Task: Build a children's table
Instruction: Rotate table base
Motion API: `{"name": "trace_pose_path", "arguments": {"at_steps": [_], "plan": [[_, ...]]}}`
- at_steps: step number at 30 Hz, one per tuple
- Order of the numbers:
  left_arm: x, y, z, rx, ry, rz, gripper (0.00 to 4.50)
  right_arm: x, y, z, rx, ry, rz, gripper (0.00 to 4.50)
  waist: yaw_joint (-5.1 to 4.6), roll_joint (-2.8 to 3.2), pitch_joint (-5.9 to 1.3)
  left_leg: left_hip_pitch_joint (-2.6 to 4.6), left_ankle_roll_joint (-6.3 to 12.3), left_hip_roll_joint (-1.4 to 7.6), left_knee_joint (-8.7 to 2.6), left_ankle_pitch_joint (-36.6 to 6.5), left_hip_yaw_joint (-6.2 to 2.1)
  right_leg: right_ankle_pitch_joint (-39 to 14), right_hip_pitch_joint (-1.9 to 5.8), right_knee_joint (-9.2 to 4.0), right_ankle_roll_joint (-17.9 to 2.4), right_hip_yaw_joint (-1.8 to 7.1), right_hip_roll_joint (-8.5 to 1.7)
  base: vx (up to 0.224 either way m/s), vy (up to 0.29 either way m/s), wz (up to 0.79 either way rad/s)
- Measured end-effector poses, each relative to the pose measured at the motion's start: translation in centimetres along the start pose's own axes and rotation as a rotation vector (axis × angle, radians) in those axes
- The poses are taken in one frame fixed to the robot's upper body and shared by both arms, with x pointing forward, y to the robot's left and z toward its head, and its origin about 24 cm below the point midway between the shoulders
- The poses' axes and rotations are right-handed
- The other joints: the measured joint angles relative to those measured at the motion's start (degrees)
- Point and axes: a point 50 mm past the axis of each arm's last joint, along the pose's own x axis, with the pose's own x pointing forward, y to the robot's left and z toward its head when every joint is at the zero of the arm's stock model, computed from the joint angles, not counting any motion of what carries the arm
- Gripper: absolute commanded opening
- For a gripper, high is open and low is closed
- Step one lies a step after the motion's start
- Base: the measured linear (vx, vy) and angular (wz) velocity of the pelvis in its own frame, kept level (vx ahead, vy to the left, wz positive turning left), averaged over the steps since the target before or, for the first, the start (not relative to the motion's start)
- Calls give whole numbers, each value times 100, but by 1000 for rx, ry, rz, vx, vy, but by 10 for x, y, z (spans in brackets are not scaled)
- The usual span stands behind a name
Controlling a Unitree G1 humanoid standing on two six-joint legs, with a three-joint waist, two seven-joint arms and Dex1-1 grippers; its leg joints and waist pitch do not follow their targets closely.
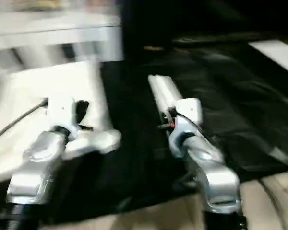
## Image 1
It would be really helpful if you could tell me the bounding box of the white plastic table leg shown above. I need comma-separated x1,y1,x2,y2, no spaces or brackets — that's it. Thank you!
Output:
147,74,170,113
158,75,183,107

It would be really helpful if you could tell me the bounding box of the white plastic table top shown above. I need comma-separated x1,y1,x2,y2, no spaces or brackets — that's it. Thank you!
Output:
0,59,122,185

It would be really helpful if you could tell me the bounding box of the black mat cloth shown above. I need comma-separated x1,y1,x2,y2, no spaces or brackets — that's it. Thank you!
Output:
0,40,288,223

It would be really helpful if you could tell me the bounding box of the white glass door cabinet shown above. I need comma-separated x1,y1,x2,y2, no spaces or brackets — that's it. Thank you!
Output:
0,9,125,70

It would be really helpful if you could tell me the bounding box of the black fabric backdrop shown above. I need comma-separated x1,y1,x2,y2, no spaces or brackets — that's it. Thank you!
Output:
120,0,288,46

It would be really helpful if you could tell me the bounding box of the white flat board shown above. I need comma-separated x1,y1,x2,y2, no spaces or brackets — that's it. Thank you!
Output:
248,40,288,78

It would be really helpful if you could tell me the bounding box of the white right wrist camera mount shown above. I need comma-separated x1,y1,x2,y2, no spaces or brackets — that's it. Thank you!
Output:
167,97,204,135

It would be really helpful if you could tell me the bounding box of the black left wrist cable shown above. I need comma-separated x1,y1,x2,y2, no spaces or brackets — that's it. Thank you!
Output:
0,100,49,145

